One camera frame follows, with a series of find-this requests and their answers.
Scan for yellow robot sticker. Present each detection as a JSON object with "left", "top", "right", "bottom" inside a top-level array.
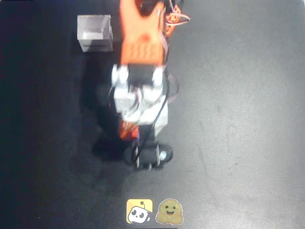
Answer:
[{"left": 126, "top": 198, "right": 153, "bottom": 224}]

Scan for hugging face emoji sticker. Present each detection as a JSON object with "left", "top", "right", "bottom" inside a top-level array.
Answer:
[{"left": 155, "top": 198, "right": 184, "bottom": 225}]

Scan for black gripper-mounted camera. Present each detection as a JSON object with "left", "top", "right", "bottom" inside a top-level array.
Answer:
[{"left": 123, "top": 142, "right": 173, "bottom": 171}]

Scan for white and red servo wires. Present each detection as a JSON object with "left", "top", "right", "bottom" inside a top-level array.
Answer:
[{"left": 163, "top": 0, "right": 192, "bottom": 50}]

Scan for white open cardboard box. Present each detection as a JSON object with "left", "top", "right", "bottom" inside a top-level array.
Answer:
[{"left": 76, "top": 14, "right": 114, "bottom": 52}]

